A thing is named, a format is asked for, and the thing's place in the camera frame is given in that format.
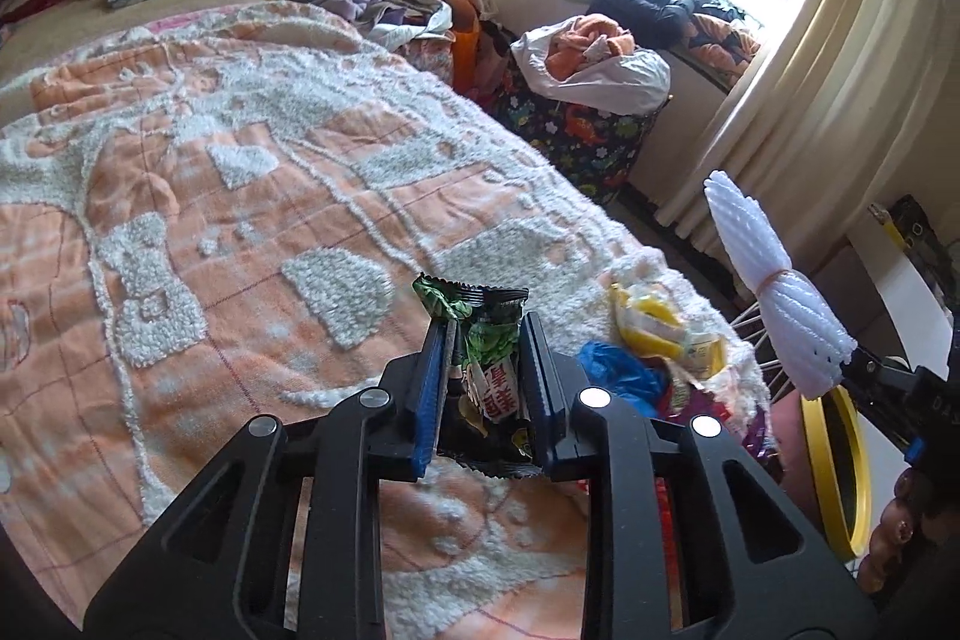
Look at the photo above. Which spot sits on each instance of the blue plastic bag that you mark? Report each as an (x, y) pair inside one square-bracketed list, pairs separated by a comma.
[(622, 374)]

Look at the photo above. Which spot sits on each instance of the white foam net sleeve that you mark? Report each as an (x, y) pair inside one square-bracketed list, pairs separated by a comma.
[(772, 310)]

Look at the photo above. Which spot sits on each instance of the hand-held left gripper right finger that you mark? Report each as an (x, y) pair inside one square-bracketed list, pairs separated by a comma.
[(536, 385)]

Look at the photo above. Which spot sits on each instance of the orange white tufted blanket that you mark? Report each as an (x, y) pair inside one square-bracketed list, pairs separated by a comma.
[(225, 197)]

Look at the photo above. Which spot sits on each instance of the orange towel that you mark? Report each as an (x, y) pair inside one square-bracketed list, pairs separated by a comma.
[(592, 40)]

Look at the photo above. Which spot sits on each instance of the white desk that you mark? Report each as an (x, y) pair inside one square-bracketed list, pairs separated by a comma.
[(900, 295)]

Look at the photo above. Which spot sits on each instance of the yellow rimmed pink bin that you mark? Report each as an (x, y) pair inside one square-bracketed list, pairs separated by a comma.
[(817, 430)]

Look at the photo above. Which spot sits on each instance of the yellow plastic wrapper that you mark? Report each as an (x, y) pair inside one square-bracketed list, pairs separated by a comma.
[(652, 317)]

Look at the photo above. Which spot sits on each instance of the green snack packet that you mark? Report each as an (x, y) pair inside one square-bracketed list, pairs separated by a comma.
[(487, 340)]

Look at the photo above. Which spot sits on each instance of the orange plaid cloth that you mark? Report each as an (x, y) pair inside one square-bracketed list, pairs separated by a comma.
[(720, 40)]

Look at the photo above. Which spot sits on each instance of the white plastic bag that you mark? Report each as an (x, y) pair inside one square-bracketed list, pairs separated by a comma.
[(622, 85)]

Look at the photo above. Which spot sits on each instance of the black yellow box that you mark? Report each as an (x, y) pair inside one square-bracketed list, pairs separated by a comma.
[(911, 227)]

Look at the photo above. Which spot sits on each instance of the long cream curtain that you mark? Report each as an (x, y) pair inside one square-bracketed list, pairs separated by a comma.
[(825, 85)]

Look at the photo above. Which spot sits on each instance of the dinosaur print laundry basket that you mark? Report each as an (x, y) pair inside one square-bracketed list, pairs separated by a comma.
[(585, 145)]

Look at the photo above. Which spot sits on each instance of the orange plastic container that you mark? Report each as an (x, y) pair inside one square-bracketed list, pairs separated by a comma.
[(465, 48)]

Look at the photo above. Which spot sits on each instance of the person's right hand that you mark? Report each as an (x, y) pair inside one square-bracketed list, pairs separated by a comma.
[(896, 527)]

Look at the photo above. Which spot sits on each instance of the purple gold snack wrapper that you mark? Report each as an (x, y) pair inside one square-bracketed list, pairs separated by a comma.
[(757, 441)]

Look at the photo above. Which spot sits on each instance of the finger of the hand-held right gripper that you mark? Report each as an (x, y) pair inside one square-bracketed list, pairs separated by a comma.
[(889, 419), (885, 370)]

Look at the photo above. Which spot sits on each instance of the pink floral bag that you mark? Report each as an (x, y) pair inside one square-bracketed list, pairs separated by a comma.
[(431, 59)]

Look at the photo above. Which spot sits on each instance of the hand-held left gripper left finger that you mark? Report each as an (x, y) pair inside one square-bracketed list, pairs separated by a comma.
[(429, 385)]

